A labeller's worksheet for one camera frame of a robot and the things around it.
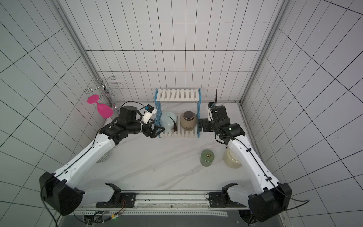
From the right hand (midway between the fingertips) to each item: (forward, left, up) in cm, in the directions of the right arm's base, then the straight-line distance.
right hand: (200, 121), depth 77 cm
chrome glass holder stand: (+21, +61, +5) cm, 65 cm away
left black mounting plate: (-37, +37, -22) cm, 57 cm away
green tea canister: (-14, -5, -16) cm, 21 cm away
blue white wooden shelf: (+18, +7, +3) cm, 20 cm away
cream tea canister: (-15, -19, -16) cm, 29 cm away
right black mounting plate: (-34, -13, -23) cm, 43 cm away
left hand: (-6, +24, 0) cm, 24 cm away
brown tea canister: (+8, +7, -10) cm, 14 cm away
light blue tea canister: (+7, +21, -13) cm, 26 cm away
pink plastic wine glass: (+11, +64, -8) cm, 66 cm away
